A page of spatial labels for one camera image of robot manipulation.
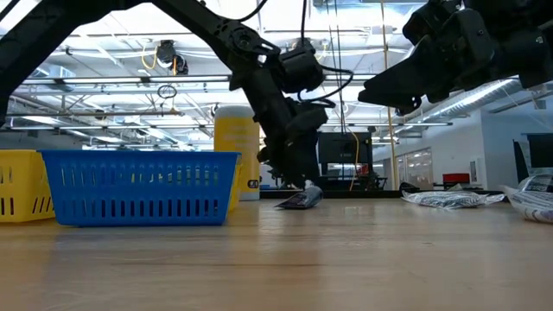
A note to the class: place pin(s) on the white packet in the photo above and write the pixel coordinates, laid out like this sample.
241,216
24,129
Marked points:
533,203

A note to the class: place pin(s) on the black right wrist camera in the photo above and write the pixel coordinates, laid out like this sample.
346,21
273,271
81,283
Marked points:
432,21

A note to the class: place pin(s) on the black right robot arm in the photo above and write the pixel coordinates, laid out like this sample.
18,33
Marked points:
535,43

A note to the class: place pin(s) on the yellow wipes canister white lid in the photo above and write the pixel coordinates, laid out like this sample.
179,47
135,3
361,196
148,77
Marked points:
235,142

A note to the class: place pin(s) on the black aluminium table frame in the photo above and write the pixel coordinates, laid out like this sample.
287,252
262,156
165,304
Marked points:
367,194

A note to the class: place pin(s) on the red box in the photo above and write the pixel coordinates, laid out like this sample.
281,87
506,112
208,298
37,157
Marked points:
455,178

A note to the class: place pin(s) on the black monitor screen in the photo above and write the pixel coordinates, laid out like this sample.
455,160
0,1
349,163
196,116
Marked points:
542,149

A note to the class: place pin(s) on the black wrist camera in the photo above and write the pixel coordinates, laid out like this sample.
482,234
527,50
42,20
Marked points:
432,21
300,69

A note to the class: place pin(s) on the blue plastic basket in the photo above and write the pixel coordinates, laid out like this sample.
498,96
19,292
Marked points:
129,157

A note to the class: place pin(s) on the yellow plastic basket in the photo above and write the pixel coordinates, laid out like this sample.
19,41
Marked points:
26,190

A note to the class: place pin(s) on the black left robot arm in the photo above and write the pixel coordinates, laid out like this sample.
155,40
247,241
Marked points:
216,30

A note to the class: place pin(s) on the black leaning panel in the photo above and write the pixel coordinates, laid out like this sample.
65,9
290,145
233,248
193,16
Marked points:
518,164

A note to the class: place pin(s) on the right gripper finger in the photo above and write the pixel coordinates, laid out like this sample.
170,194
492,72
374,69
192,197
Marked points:
415,82

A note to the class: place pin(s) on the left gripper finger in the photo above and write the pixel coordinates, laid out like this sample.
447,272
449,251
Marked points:
302,177

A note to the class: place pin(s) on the black monitor on stand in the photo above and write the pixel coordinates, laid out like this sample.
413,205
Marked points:
345,149

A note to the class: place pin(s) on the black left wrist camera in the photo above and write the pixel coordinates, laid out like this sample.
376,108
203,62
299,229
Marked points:
300,69

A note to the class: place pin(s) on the black dome object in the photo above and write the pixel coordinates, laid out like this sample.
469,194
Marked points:
408,187

